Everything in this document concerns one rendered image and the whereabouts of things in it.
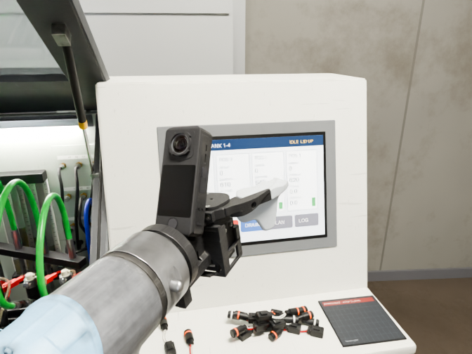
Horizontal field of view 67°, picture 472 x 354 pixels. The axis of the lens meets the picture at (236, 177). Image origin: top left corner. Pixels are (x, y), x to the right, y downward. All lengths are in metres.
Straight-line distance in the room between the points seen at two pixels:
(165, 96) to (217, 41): 1.25
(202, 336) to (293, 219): 0.37
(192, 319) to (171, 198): 0.65
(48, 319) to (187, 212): 0.16
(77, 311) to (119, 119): 0.69
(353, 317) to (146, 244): 0.77
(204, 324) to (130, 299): 0.70
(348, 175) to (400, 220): 1.76
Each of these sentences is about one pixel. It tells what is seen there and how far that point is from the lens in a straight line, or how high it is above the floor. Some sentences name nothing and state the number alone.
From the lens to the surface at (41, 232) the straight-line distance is 0.85.
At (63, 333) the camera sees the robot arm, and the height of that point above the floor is 1.47.
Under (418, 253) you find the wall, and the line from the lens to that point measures 2.98.
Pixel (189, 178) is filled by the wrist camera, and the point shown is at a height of 1.51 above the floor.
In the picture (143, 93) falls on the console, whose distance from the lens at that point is 0.92.
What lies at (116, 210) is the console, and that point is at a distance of 0.93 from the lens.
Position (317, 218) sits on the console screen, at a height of 1.19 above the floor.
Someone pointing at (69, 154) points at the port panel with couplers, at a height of 1.33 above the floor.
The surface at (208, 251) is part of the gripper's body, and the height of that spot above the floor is 1.42.
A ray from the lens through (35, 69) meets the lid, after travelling 0.98.
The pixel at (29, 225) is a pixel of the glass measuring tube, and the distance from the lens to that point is 1.28.
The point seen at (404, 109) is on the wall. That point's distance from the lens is 2.51.
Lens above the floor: 1.63
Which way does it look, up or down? 20 degrees down
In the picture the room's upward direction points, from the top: straight up
